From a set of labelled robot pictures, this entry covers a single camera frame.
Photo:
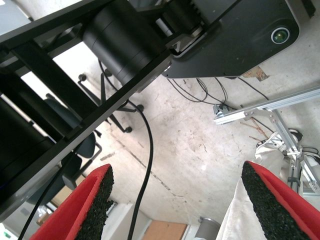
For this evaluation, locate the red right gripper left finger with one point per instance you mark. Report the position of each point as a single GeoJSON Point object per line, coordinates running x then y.
{"type": "Point", "coordinates": [70, 212]}

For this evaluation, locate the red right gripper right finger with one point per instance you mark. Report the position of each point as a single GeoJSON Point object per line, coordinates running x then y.
{"type": "Point", "coordinates": [280, 212]}

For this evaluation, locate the black robot base with lens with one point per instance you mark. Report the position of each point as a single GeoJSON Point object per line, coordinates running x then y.
{"type": "Point", "coordinates": [237, 37]}

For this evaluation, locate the white trouser leg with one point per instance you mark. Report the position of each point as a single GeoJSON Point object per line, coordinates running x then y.
{"type": "Point", "coordinates": [240, 212]}

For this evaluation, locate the white cabinet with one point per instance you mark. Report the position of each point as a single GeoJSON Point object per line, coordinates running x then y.
{"type": "Point", "coordinates": [120, 220]}

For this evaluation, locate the dark office chair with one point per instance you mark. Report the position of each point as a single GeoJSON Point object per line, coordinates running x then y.
{"type": "Point", "coordinates": [86, 147]}

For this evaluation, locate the white black sneaker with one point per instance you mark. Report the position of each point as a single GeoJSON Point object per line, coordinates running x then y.
{"type": "Point", "coordinates": [275, 142]}

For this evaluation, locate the grey round bin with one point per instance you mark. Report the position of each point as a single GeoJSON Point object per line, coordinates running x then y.
{"type": "Point", "coordinates": [207, 230]}

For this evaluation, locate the black cylinder housing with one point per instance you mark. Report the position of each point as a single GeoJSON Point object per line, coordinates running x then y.
{"type": "Point", "coordinates": [120, 37]}

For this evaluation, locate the black beam frame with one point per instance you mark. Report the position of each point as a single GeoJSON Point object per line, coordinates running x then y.
{"type": "Point", "coordinates": [100, 117]}

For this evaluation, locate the aluminium profile frame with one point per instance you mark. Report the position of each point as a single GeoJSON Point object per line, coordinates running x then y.
{"type": "Point", "coordinates": [275, 102]}

